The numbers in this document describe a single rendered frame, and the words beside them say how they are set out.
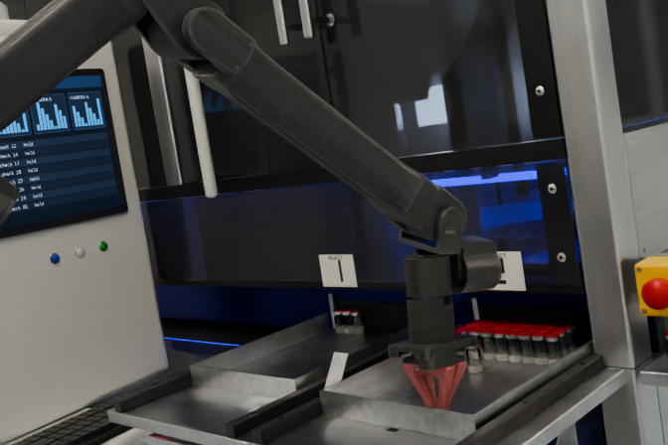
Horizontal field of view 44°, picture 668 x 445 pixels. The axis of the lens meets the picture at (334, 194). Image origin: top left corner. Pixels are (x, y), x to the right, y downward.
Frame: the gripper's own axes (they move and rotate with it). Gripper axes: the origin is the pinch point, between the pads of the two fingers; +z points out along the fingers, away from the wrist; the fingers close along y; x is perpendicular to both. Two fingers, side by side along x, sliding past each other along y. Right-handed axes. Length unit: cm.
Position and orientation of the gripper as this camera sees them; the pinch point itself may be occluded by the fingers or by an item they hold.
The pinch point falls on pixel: (437, 414)
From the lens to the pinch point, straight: 105.4
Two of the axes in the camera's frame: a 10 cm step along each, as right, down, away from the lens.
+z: 0.7, 10.0, -0.2
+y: 7.0, -0.4, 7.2
